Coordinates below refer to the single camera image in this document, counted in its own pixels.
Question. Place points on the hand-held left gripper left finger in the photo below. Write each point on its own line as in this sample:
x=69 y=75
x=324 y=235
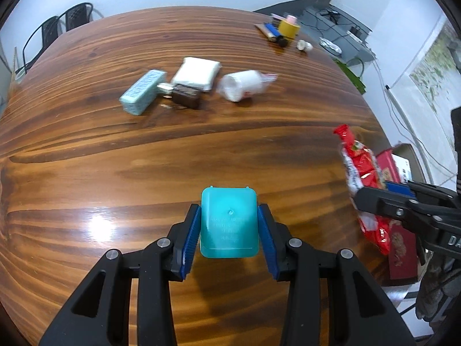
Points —
x=191 y=238

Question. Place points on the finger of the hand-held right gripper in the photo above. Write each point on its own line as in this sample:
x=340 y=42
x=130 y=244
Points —
x=398 y=186
x=385 y=203

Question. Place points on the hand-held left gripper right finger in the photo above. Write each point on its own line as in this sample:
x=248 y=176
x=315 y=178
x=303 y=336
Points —
x=268 y=238

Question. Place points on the teal soap box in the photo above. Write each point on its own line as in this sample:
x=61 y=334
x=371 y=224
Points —
x=228 y=223

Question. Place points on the red snack packet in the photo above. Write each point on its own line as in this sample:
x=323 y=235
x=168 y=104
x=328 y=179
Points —
x=360 y=165

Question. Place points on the pink biscuit tin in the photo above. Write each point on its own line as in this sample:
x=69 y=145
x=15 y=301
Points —
x=401 y=256

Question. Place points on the person's right hand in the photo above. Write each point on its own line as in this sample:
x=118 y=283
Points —
x=439 y=288

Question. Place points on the hanging scroll painting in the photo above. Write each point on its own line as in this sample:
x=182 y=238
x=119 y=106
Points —
x=439 y=72

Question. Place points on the small brown box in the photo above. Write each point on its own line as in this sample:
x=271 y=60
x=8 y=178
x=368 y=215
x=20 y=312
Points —
x=185 y=97

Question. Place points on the small silver object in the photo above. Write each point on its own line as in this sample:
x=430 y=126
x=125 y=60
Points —
x=164 y=89

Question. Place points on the pale green patterned box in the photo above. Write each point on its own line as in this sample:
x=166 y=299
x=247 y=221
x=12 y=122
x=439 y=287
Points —
x=140 y=92

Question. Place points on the white gauze roll in plastic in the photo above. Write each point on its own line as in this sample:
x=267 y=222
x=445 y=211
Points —
x=239 y=84

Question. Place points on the crumpled foil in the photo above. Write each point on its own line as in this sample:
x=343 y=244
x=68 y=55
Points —
x=330 y=46

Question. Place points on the black charger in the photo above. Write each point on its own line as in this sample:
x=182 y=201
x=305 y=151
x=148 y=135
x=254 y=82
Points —
x=356 y=32

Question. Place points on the white tissue pack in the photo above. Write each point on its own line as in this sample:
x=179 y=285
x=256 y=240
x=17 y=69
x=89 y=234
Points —
x=196 y=70

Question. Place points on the white plastic fitting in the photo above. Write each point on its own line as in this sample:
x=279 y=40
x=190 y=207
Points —
x=304 y=46

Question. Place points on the black round cap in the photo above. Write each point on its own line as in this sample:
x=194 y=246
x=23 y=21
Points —
x=282 y=42

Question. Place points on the small black tripod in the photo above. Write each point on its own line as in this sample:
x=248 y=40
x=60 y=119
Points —
x=329 y=13

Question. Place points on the yellow tape roll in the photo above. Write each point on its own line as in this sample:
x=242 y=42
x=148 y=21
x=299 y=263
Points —
x=288 y=29

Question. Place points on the pink tape roll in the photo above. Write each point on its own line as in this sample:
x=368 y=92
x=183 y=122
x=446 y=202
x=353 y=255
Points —
x=290 y=18

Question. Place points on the blue lighter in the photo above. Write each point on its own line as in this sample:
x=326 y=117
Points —
x=271 y=31

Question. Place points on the brown lighter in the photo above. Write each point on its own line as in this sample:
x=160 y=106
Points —
x=262 y=30

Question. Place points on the stack of cards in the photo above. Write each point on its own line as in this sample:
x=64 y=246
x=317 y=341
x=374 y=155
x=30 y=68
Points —
x=276 y=17

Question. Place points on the black metal chair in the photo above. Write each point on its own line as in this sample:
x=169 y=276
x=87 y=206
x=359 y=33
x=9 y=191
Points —
x=48 y=30
x=77 y=14

